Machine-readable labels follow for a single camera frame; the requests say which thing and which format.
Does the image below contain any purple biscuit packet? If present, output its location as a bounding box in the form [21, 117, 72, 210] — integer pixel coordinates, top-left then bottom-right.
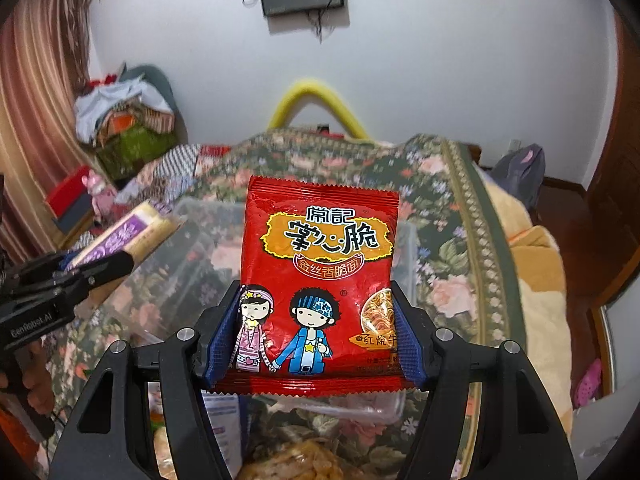
[64, 199, 188, 306]

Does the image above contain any blue white snack bag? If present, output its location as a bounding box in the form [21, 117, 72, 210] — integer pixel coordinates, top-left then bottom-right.
[202, 391, 244, 478]

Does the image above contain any clear plastic storage bin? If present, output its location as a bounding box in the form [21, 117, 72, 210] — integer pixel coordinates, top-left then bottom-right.
[100, 198, 407, 425]

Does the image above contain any red instant noodle snack packet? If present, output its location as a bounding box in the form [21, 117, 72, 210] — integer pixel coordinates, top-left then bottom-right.
[204, 177, 409, 396]

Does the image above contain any person's hand on gripper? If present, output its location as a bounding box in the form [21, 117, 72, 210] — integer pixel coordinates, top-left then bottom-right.
[22, 340, 54, 415]

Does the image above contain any red box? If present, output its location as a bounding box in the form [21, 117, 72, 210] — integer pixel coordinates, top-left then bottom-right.
[44, 165, 90, 219]

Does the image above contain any pink plush toy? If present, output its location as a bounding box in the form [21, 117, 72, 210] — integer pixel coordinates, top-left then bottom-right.
[81, 169, 117, 221]

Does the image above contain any pink slipper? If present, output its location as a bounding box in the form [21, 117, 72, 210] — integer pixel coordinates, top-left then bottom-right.
[573, 359, 602, 408]

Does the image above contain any patchwork checkered quilt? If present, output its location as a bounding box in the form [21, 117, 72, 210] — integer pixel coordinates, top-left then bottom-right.
[112, 144, 231, 218]

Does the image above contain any pink striped curtain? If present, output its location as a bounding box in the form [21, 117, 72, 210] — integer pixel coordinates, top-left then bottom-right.
[1, 0, 90, 262]

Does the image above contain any pile of clothes on chair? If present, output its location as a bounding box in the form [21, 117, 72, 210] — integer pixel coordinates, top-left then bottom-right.
[74, 64, 178, 182]

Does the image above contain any beige fleece blanket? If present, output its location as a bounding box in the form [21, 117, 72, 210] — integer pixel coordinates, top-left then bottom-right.
[480, 174, 573, 434]

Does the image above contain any orange crispy snack bag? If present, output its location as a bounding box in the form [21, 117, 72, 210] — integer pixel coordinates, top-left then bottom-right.
[236, 440, 372, 480]

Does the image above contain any wooden door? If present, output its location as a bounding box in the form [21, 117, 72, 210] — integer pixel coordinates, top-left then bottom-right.
[587, 18, 639, 304]

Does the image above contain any grey backpack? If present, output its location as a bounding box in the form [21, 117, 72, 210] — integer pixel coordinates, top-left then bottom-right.
[489, 144, 546, 209]

